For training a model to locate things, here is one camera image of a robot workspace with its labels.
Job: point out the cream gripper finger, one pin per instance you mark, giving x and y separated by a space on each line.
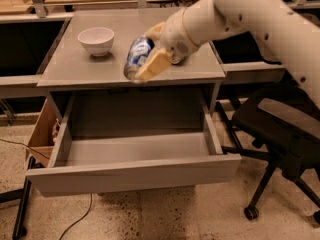
156 63
154 33

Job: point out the open grey top drawer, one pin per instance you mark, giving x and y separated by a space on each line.
112 152

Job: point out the brown cardboard box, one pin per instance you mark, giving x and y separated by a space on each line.
44 135

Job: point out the black office chair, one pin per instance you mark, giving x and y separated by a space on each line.
279 124

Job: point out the grey cabinet with top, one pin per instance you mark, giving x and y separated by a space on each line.
175 92

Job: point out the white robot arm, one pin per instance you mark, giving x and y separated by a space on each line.
282 34

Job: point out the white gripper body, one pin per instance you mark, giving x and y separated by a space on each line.
174 36

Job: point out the white ceramic bowl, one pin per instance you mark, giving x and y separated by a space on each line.
97 41

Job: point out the blue pepsi can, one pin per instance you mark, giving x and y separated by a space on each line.
137 55

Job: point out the black table leg stand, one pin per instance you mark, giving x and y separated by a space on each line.
22 195

